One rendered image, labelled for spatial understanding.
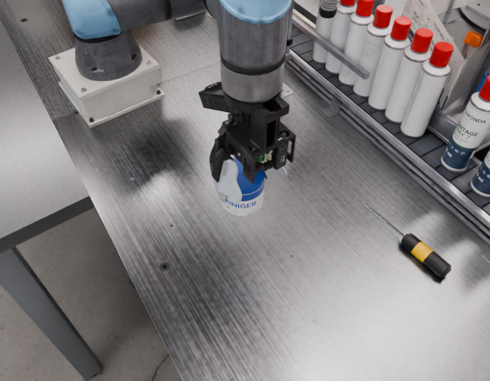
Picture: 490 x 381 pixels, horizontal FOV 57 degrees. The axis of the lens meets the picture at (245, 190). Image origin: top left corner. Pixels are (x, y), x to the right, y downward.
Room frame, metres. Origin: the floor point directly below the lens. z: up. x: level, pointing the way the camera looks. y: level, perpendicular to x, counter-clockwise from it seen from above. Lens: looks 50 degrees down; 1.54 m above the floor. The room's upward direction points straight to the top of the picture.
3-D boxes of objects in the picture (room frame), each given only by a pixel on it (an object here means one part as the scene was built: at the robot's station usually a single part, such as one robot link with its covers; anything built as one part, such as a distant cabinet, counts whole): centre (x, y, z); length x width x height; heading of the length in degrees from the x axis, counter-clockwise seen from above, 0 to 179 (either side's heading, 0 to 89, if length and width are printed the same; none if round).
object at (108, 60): (0.91, 0.32, 0.97); 0.15 x 0.15 x 0.10
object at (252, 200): (0.47, 0.00, 0.98); 0.07 x 0.07 x 0.07
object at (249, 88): (0.45, -0.01, 1.22); 0.08 x 0.08 x 0.05
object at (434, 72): (0.71, -0.36, 0.98); 0.05 x 0.05 x 0.20
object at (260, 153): (0.44, -0.01, 1.14); 0.09 x 0.08 x 0.12; 36
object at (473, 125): (0.62, -0.42, 0.98); 0.05 x 0.05 x 0.20
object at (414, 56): (0.76, -0.34, 0.98); 0.05 x 0.05 x 0.20
